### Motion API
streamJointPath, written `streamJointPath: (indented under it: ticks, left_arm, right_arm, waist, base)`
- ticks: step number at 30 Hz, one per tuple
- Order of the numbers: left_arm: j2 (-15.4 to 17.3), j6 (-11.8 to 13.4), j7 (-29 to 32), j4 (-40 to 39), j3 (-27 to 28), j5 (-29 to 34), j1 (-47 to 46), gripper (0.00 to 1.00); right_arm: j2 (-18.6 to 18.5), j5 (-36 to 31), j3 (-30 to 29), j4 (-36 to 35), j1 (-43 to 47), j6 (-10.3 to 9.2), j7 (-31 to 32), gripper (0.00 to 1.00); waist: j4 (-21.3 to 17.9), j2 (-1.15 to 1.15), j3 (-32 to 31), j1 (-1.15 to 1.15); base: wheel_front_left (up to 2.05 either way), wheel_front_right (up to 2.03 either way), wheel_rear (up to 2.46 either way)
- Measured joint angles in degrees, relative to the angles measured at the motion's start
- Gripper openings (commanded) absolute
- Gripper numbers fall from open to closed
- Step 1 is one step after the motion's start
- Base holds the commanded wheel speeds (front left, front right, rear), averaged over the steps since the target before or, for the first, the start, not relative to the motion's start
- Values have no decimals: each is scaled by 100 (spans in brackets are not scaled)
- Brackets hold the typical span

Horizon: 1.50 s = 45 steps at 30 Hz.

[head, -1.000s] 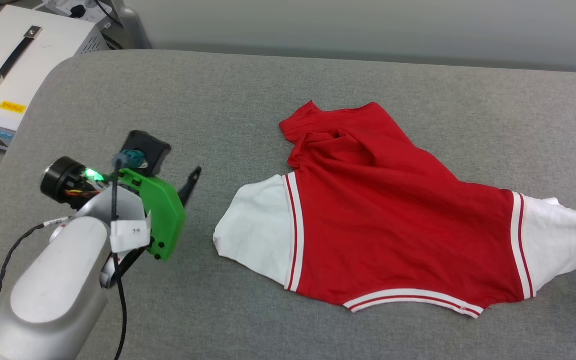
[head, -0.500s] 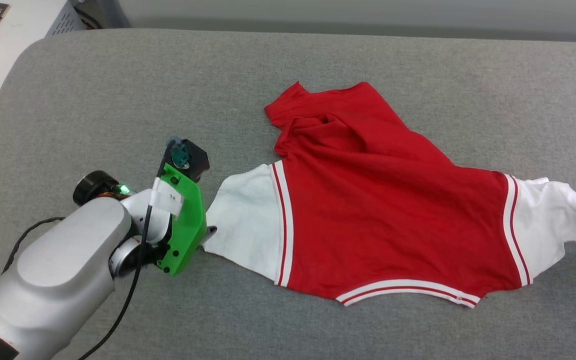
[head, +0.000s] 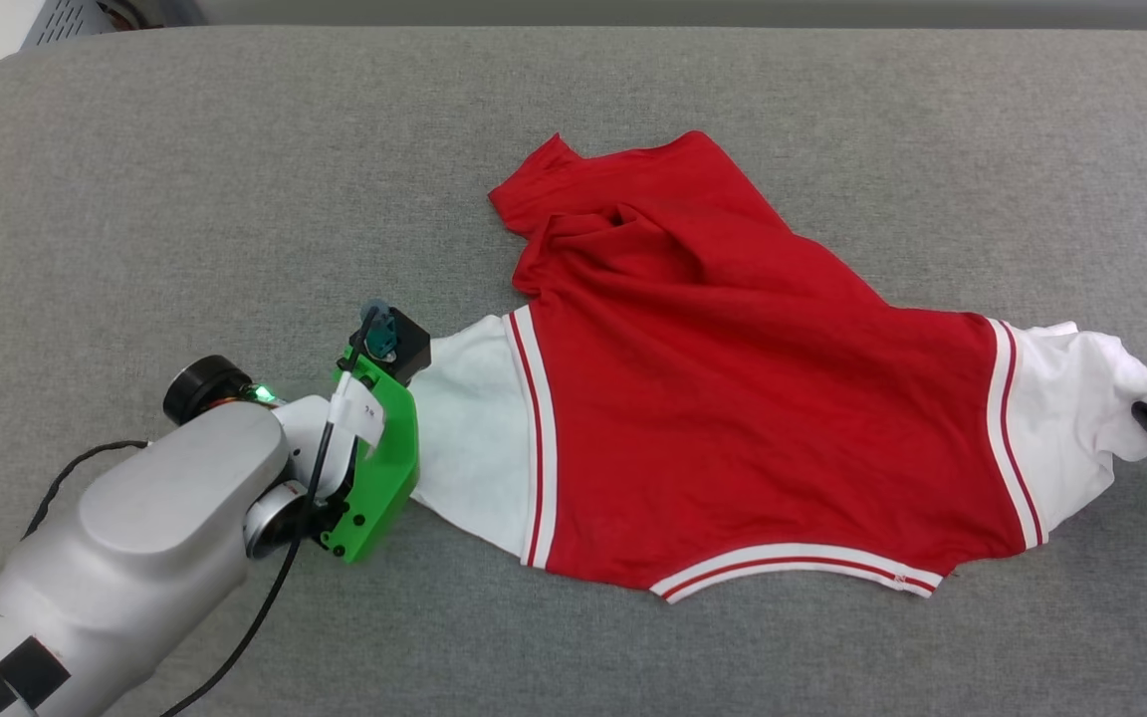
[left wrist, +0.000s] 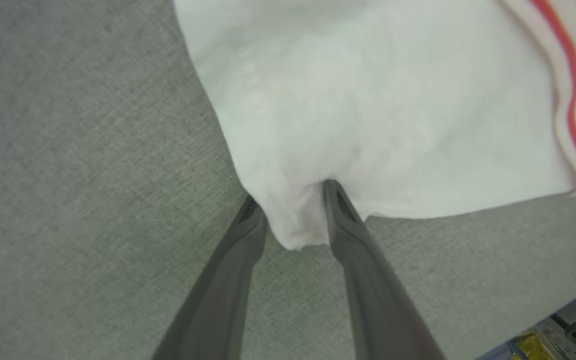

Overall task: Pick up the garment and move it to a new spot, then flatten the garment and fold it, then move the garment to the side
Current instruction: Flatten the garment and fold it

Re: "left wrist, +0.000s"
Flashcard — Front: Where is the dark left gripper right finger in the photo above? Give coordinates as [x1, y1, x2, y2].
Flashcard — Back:
[322, 179, 447, 360]

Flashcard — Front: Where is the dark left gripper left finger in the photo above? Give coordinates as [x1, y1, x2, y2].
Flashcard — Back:
[152, 195, 269, 360]

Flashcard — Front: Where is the red and white garment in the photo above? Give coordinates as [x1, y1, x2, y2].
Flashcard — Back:
[172, 0, 576, 251]

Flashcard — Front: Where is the grey fabric sofa cushion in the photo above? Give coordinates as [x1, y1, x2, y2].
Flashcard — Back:
[0, 0, 576, 360]

